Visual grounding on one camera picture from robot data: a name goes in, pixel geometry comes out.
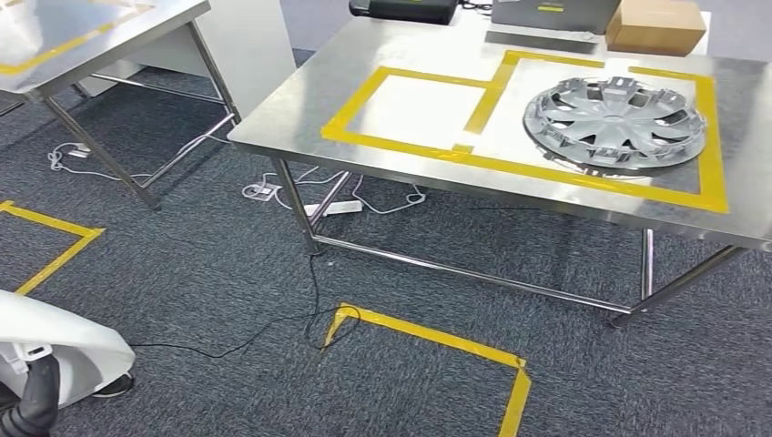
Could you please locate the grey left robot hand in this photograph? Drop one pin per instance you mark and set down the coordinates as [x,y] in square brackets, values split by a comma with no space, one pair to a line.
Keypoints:
[39,398]

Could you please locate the white plastic shell part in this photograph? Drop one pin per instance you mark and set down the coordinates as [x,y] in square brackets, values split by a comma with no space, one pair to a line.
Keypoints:
[60,332]

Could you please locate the stainless steel workbench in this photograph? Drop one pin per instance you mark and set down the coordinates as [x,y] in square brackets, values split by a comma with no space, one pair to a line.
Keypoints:
[301,120]

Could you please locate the yellow workbench tape marking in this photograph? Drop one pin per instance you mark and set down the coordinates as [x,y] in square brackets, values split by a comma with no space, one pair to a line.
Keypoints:
[712,151]

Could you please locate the person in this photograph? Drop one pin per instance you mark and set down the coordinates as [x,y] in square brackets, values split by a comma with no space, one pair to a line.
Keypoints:
[114,389]

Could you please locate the yellow floor tape marking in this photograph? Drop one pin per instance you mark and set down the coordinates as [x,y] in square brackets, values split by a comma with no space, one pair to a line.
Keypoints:
[517,398]
[91,233]

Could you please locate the white cabinet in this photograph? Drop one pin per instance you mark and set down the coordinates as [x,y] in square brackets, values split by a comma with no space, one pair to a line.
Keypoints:
[247,48]

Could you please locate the black zip case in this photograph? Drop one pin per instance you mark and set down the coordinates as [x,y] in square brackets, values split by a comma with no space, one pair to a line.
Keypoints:
[404,12]

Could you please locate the grey wheel hubcap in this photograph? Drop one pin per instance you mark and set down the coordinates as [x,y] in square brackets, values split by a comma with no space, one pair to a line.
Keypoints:
[615,123]

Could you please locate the grey laptop with yellow sticker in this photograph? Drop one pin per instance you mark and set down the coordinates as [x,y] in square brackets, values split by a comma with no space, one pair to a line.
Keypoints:
[555,18]

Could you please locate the brown cardboard box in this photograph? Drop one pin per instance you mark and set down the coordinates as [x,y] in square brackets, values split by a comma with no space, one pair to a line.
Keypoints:
[654,30]

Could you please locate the steel frame table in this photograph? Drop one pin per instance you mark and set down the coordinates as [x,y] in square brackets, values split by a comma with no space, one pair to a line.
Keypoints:
[90,30]

